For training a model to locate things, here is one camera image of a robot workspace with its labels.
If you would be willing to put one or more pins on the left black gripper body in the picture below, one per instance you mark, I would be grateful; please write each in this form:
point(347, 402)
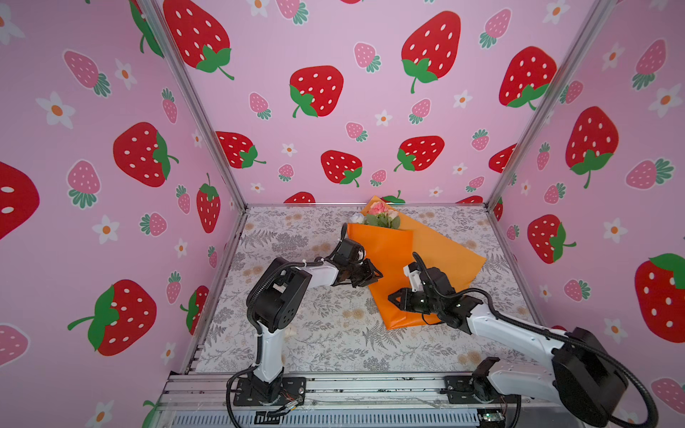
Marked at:
point(359, 273)

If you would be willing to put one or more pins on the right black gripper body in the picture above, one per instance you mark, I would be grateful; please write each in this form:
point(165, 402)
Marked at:
point(421, 304)

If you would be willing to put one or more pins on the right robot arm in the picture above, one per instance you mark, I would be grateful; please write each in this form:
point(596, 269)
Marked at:
point(571, 369)

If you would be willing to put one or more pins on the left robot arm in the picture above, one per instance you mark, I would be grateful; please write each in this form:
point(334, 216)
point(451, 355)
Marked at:
point(272, 306)

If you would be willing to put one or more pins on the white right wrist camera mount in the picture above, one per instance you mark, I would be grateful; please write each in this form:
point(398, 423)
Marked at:
point(413, 273)

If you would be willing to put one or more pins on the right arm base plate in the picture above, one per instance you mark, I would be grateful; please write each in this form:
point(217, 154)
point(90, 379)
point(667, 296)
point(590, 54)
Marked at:
point(467, 390)

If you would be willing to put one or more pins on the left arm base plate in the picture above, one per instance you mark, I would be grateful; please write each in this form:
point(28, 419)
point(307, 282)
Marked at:
point(253, 392)

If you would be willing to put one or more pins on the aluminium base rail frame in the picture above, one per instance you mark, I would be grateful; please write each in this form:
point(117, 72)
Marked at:
point(354, 400)

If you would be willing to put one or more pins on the left vertical aluminium post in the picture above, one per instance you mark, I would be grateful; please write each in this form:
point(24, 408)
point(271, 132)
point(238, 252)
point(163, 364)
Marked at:
point(161, 32)

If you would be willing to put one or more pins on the vertical aluminium post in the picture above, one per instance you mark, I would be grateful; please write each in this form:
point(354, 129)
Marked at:
point(161, 32)
point(588, 32)

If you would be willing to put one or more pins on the right vertical aluminium post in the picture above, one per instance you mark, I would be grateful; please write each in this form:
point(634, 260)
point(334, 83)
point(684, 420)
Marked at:
point(588, 32)

